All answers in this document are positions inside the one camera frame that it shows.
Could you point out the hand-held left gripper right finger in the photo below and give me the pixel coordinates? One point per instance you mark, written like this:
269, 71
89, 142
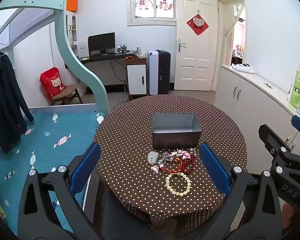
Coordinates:
215, 167

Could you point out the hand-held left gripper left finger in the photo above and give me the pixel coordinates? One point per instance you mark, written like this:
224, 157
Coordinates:
85, 167

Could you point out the grey metal box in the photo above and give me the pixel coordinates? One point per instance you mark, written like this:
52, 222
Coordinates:
176, 130

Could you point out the pale green jade pendant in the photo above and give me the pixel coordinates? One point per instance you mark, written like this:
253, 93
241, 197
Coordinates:
153, 158

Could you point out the person's right hand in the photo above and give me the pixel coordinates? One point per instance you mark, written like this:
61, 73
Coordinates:
288, 213

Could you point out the white low cabinet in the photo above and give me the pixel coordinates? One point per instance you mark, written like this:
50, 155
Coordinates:
247, 105

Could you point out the blue candy-print bed sheet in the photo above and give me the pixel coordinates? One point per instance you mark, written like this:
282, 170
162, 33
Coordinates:
52, 130

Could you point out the bunch of keys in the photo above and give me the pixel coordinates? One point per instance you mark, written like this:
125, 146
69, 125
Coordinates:
268, 85

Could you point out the brown polka-dot tablecloth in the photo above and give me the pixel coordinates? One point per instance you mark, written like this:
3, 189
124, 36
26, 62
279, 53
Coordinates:
130, 130

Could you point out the white cloth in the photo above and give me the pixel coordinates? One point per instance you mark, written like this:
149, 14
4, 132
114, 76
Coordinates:
243, 68

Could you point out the wooden chair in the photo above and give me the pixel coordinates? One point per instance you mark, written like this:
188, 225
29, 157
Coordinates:
70, 90

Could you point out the red cat-print bag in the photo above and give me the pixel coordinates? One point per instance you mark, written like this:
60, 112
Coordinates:
52, 82

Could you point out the white door desk cabinet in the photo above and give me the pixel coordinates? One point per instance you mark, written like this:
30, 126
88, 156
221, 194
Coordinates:
136, 78

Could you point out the dark jacket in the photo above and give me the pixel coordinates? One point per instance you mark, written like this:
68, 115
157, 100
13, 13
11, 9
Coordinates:
5, 100

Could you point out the black suitcase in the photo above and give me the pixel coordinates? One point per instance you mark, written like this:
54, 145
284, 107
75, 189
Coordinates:
164, 72

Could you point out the white panel door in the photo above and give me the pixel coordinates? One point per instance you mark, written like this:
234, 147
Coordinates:
195, 55

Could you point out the dark desk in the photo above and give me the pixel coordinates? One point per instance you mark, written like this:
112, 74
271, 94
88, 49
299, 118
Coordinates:
102, 57

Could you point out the white air cooler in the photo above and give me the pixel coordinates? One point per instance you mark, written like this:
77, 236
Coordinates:
152, 72

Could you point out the white box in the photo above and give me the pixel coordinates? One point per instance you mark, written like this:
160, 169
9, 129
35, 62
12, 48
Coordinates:
82, 51

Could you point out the black monitor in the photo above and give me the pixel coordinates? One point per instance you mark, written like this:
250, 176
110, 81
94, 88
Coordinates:
101, 42

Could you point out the red door decoration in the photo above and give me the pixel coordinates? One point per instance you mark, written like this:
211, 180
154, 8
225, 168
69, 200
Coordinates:
197, 25

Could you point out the white glass-door cupboard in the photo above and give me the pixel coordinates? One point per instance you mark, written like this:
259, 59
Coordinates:
71, 35

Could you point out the orange box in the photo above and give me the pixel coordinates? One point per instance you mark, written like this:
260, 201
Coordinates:
72, 3

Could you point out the window with red stickers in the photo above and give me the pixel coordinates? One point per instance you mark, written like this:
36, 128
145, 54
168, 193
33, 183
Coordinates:
153, 6

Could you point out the teal bunk bed frame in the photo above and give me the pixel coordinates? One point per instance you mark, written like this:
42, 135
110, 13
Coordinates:
90, 80

